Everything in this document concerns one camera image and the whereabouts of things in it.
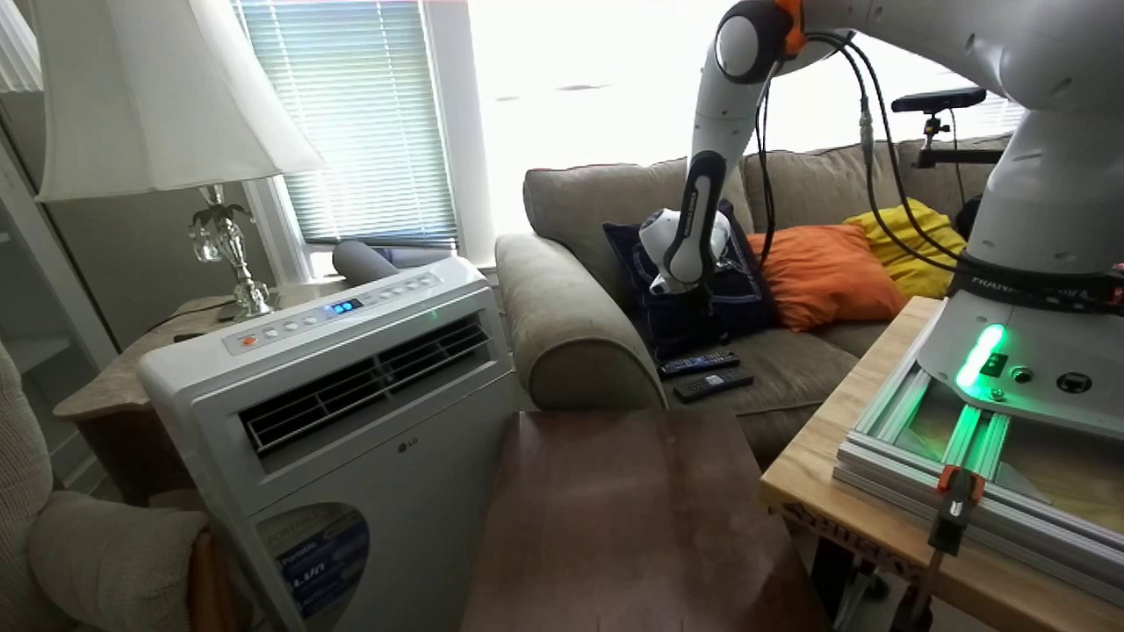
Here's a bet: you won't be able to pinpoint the white window blinds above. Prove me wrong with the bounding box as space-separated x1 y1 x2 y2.
232 0 453 244

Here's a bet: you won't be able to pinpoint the white shade crystal lamp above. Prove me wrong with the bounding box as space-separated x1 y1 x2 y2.
35 0 316 318

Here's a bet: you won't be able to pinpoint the beige armchair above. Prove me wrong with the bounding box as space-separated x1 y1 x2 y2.
0 346 203 632

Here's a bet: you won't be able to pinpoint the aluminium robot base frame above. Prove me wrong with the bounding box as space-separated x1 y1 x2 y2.
834 361 1124 605

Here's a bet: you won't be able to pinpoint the light wooden robot platform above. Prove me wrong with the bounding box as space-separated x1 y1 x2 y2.
762 298 1124 632

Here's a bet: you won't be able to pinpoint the grey exhaust hose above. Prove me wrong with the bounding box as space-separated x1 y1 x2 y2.
329 237 453 289

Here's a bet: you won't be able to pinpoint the black remote with blue buttons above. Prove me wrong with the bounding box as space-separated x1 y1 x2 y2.
672 368 754 402

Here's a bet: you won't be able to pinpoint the black Xfinity remote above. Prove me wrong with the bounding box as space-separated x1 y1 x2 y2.
656 352 738 380

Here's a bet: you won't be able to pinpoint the light wooden end table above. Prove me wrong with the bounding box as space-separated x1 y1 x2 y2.
57 284 362 505

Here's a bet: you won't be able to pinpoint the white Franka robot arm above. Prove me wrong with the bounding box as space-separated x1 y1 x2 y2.
642 0 1124 437

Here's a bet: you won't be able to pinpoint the white portable air conditioner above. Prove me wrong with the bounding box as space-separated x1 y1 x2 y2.
136 252 528 632

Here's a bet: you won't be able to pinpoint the black camera stand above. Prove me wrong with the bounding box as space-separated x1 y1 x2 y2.
893 88 1005 168

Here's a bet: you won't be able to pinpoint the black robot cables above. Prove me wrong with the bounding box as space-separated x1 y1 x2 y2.
748 26 976 277

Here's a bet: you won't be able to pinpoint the orange pillow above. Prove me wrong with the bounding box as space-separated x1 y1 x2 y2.
748 225 907 332

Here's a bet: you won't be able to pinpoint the navy blue pillow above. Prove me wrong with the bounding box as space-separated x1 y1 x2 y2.
603 203 776 358

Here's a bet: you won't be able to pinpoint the beige couch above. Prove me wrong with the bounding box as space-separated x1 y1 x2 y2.
492 133 1015 468

